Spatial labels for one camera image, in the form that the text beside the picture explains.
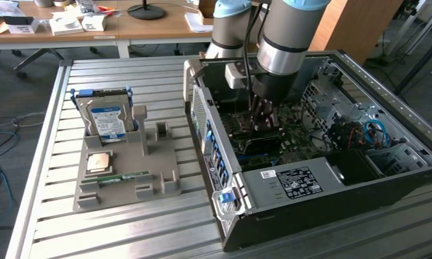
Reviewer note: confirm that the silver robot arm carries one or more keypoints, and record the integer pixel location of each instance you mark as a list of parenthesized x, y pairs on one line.
[(284, 40)]

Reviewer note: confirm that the beige tape roll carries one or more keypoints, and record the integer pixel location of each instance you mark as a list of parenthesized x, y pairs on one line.
[(61, 3)]

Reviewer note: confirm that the metal CPU socket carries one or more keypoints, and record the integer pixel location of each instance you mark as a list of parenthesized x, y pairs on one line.
[(241, 121)]

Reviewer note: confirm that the perforated metal drive cage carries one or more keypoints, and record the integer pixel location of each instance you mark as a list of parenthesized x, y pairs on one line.
[(324, 108)]

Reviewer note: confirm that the grey metal disk bay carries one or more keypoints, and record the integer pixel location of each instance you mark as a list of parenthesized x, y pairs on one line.
[(398, 159)]

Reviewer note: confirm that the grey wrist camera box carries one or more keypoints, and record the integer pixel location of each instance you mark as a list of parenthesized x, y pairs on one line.
[(234, 76)]

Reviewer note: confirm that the blue plastic case latch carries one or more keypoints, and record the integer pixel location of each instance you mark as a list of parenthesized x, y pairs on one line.
[(226, 197)]

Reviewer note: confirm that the silver chipset heatsink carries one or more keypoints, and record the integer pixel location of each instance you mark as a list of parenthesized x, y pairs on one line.
[(292, 157)]

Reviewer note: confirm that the clear plastic bag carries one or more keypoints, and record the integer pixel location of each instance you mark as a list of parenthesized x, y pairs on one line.
[(2, 8)]

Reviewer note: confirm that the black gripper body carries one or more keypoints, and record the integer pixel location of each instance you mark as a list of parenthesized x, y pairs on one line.
[(274, 86)]

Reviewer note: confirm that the white box with black top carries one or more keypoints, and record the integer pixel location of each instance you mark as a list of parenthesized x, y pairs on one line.
[(21, 27)]

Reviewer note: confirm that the grey plastic parts rack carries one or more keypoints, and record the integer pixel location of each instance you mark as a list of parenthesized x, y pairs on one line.
[(129, 162)]

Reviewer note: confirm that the small white labelled box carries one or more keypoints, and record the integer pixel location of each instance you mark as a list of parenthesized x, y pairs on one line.
[(93, 24)]

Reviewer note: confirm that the blue expansion slot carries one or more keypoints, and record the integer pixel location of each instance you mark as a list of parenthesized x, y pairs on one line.
[(253, 156)]

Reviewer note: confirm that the black slanted metal pole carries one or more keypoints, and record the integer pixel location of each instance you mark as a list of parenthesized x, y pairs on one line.
[(417, 64)]

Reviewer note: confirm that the copper coloured CPU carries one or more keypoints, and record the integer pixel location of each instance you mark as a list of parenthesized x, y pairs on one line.
[(97, 163)]

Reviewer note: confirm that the white paper stack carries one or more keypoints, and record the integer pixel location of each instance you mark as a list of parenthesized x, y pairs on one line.
[(197, 24)]

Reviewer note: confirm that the green motherboard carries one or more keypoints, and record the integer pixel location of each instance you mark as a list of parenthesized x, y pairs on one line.
[(298, 143)]

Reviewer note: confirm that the black grey PC case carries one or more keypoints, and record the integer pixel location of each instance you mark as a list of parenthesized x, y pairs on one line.
[(309, 224)]

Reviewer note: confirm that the brown cardboard box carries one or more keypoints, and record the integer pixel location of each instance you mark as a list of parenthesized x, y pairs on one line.
[(205, 9)]

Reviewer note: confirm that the grey power supply unit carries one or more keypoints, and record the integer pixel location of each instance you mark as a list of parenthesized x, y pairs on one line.
[(265, 189)]

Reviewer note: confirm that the green RAM stick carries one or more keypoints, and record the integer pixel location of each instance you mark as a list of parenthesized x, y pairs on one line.
[(114, 178)]

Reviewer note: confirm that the white box with roll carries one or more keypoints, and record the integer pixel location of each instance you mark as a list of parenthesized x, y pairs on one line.
[(66, 25)]

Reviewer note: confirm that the black round lamp base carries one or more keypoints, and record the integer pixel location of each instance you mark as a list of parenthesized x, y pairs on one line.
[(145, 12)]

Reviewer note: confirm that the hard disk with blue caddy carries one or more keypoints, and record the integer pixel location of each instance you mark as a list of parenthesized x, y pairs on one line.
[(104, 118)]

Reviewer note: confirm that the grey cup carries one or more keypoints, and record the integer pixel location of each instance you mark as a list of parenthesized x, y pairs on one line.
[(43, 3)]

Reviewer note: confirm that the wooden desk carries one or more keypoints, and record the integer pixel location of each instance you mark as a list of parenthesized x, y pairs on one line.
[(38, 37), (157, 29)]

